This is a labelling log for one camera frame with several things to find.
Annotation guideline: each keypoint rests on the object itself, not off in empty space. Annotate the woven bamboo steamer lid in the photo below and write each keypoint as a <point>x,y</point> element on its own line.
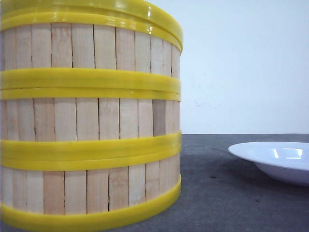
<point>138,15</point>

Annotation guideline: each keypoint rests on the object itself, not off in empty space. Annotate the front bamboo steamer basket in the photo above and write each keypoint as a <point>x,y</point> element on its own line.
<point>113,198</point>

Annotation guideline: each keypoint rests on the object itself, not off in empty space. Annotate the white ceramic plate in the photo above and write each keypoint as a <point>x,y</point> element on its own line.
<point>284,161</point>

